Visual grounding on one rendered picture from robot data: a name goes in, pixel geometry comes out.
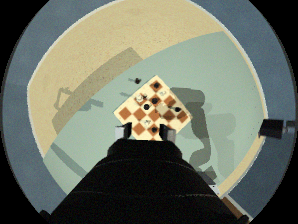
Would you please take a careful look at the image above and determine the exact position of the white chess king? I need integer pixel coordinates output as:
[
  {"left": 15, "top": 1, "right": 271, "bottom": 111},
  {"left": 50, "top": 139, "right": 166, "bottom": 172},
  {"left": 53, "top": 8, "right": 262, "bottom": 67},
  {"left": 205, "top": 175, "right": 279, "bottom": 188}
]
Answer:
[{"left": 136, "top": 94, "right": 143, "bottom": 102}]

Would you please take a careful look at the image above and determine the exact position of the chessboard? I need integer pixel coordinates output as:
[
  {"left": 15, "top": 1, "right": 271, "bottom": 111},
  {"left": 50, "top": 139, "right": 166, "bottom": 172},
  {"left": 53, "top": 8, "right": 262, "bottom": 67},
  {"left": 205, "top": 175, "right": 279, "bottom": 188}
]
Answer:
[{"left": 114, "top": 75, "right": 193, "bottom": 141}]

